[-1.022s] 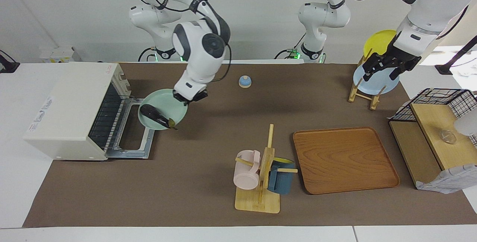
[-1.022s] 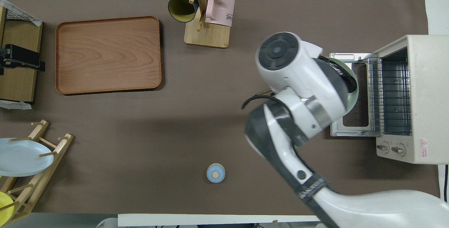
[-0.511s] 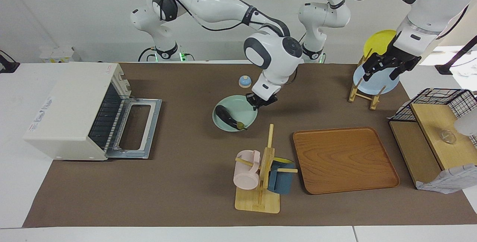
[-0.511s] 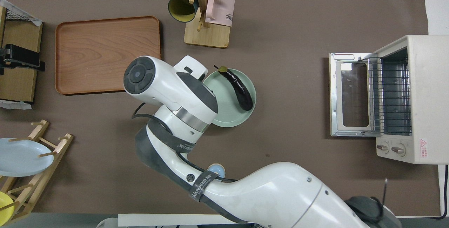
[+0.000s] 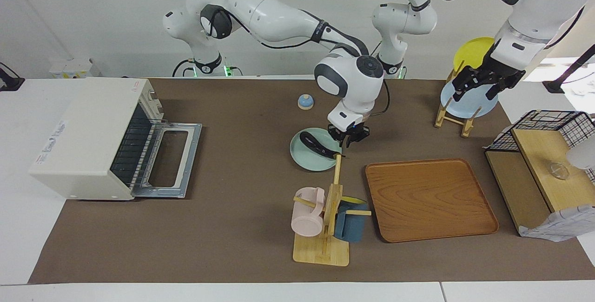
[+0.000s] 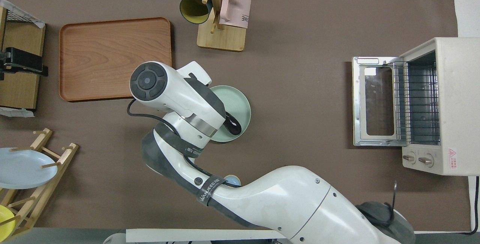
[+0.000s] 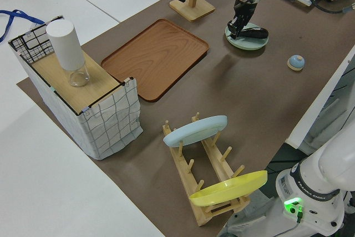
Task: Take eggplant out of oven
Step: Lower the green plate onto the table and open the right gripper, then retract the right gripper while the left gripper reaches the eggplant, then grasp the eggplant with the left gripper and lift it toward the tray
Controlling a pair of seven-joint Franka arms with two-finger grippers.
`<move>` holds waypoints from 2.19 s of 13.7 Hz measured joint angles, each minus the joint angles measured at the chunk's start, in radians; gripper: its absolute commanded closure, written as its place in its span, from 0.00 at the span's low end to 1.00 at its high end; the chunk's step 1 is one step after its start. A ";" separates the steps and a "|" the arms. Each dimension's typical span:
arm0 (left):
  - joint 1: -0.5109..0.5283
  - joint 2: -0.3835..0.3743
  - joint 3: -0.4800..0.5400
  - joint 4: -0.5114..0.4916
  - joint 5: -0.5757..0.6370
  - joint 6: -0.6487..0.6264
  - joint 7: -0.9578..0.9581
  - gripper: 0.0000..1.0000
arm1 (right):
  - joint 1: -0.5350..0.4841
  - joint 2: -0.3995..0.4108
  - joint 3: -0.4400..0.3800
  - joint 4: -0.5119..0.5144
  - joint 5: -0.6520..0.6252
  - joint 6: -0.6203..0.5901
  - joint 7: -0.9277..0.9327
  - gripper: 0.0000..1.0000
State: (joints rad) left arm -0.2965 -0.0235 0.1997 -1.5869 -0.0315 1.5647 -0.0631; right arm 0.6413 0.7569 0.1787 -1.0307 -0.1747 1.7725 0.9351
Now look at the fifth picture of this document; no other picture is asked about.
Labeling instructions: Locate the wooden mug tree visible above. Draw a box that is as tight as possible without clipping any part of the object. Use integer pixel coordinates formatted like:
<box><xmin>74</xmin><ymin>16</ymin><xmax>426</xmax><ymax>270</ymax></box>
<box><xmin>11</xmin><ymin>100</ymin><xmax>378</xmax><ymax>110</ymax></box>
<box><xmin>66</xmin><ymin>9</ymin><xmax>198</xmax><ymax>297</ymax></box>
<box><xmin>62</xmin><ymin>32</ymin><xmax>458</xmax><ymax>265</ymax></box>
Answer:
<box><xmin>293</xmin><ymin>155</ymin><xmax>372</xmax><ymax>267</ymax></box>

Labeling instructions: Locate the light blue plate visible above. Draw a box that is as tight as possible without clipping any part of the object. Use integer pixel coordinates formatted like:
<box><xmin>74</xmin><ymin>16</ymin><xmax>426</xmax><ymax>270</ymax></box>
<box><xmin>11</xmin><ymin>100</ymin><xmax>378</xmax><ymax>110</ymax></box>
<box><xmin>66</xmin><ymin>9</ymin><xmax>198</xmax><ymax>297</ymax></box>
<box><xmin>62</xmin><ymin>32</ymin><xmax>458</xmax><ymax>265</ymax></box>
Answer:
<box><xmin>440</xmin><ymin>79</ymin><xmax>499</xmax><ymax>119</ymax></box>

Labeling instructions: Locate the white power box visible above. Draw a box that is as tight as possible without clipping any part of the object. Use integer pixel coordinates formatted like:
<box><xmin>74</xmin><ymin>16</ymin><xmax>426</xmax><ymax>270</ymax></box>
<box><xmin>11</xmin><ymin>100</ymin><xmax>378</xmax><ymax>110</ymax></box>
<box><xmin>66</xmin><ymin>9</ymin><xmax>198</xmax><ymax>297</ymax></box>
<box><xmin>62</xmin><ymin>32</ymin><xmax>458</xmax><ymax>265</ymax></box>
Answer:
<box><xmin>49</xmin><ymin>58</ymin><xmax>101</xmax><ymax>79</ymax></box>

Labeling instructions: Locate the dark blue mug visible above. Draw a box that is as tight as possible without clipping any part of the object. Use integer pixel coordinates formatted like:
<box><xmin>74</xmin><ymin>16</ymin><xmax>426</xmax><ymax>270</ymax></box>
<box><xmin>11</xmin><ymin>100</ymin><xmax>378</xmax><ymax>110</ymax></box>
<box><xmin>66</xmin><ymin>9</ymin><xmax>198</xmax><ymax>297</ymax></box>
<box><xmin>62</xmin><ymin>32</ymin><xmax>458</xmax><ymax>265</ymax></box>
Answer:
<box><xmin>334</xmin><ymin>196</ymin><xmax>369</xmax><ymax>243</ymax></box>

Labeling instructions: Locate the yellow plate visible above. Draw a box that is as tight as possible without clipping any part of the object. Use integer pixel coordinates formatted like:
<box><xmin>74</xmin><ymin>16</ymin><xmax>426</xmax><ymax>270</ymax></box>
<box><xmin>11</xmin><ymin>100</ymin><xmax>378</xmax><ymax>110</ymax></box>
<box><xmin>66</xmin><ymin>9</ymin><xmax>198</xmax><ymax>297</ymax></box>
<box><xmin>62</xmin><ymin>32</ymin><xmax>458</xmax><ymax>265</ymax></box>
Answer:
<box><xmin>453</xmin><ymin>37</ymin><xmax>496</xmax><ymax>76</ymax></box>

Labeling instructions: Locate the brown wooden tray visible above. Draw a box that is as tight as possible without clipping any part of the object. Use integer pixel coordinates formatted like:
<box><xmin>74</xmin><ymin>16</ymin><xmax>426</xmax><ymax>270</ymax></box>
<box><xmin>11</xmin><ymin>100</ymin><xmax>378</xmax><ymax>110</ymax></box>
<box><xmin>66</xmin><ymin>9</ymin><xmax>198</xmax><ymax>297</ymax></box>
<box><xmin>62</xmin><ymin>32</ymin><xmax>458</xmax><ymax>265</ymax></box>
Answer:
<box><xmin>365</xmin><ymin>158</ymin><xmax>499</xmax><ymax>243</ymax></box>

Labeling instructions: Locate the wire basket wooden shelf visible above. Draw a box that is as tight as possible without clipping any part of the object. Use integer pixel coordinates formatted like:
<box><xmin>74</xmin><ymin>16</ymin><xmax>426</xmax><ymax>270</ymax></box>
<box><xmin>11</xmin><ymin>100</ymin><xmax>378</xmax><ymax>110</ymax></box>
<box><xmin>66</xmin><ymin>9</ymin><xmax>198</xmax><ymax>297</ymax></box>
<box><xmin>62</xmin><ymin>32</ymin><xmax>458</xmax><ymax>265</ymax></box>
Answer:
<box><xmin>484</xmin><ymin>128</ymin><xmax>595</xmax><ymax>236</ymax></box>

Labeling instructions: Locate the light green plate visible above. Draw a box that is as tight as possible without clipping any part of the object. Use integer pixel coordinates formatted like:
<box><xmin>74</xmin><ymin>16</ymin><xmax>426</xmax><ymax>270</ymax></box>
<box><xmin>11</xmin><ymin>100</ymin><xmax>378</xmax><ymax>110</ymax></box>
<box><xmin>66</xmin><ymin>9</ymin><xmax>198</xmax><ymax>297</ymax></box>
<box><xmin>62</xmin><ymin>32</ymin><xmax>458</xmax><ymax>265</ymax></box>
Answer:
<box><xmin>290</xmin><ymin>127</ymin><xmax>343</xmax><ymax>172</ymax></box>

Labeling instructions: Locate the black wire basket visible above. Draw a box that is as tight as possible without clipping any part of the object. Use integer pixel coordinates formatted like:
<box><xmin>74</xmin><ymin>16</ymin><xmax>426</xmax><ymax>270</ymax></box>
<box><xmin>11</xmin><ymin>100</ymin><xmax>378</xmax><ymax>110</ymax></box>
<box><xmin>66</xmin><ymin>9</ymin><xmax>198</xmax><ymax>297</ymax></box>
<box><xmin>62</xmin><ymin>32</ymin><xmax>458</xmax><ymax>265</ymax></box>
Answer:
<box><xmin>488</xmin><ymin>110</ymin><xmax>595</xmax><ymax>183</ymax></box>

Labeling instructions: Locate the white frosted cup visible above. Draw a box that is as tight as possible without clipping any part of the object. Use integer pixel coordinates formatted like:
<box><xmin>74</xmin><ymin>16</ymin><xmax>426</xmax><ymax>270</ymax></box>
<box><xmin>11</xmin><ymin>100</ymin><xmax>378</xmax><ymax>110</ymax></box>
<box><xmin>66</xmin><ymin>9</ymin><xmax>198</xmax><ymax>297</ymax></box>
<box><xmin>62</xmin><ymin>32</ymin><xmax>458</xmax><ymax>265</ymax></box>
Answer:
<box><xmin>565</xmin><ymin>143</ymin><xmax>595</xmax><ymax>171</ymax></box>

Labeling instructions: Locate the wooden dish rack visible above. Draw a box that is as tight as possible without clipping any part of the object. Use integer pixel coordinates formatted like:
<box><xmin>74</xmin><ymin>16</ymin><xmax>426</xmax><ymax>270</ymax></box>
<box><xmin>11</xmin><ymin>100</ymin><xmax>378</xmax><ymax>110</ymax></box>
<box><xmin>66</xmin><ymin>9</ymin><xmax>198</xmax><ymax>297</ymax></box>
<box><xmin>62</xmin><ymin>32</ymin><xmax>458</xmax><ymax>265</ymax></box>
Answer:
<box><xmin>434</xmin><ymin>60</ymin><xmax>482</xmax><ymax>138</ymax></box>

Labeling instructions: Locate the clear glass cup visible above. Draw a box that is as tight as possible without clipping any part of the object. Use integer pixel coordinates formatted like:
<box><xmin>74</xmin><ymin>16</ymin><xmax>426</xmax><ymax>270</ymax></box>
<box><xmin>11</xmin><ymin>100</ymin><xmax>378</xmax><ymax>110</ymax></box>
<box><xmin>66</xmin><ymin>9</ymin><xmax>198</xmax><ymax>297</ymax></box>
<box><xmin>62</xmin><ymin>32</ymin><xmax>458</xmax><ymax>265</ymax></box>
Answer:
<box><xmin>546</xmin><ymin>160</ymin><xmax>572</xmax><ymax>181</ymax></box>

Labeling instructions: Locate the dark purple eggplant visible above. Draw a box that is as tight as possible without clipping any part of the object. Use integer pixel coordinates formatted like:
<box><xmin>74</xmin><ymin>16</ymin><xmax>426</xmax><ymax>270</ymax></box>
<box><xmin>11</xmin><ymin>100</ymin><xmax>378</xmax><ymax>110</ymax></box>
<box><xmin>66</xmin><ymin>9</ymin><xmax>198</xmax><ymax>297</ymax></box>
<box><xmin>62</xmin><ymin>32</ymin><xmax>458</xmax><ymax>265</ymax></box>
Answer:
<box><xmin>299</xmin><ymin>131</ymin><xmax>347</xmax><ymax>159</ymax></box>

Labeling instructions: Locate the black clamp mount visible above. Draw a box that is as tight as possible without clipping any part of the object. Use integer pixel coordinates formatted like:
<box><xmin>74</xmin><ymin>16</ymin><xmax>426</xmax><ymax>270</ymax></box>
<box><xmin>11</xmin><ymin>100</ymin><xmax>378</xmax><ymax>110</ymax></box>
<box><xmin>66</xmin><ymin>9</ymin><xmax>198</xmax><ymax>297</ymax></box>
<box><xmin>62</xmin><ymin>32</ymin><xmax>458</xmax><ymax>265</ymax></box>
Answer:
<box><xmin>0</xmin><ymin>62</ymin><xmax>25</xmax><ymax>92</ymax></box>

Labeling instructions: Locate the white checkered cloth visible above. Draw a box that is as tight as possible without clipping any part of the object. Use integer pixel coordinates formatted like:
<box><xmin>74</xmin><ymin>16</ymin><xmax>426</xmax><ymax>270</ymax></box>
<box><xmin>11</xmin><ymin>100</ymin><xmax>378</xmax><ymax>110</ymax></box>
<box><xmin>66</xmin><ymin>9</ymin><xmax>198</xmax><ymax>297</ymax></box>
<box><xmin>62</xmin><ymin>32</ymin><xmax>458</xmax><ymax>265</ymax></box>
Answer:
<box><xmin>518</xmin><ymin>204</ymin><xmax>595</xmax><ymax>243</ymax></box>

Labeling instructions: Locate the white toaster oven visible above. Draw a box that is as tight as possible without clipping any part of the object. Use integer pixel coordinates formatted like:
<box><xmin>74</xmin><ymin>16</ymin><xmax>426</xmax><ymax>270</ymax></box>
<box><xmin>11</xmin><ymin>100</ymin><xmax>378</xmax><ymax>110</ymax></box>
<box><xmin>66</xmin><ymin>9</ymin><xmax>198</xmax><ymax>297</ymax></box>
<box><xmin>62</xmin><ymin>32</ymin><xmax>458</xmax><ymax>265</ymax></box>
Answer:
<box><xmin>29</xmin><ymin>77</ymin><xmax>203</xmax><ymax>201</ymax></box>

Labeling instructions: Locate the brown table mat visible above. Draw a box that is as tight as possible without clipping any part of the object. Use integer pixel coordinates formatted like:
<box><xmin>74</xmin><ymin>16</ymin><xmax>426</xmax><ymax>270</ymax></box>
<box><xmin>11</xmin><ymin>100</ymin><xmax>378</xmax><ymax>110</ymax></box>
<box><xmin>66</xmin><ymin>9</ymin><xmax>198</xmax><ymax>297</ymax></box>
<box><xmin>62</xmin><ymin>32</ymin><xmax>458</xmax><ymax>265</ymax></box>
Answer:
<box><xmin>28</xmin><ymin>78</ymin><xmax>595</xmax><ymax>285</ymax></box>

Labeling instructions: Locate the pink mug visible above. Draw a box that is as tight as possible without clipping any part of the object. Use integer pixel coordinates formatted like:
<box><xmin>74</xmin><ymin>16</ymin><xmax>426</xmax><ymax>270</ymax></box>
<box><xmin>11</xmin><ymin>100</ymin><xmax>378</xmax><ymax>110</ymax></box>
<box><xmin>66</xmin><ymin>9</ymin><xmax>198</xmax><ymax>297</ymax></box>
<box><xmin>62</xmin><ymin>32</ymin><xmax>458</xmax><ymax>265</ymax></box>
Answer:
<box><xmin>291</xmin><ymin>187</ymin><xmax>326</xmax><ymax>237</ymax></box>

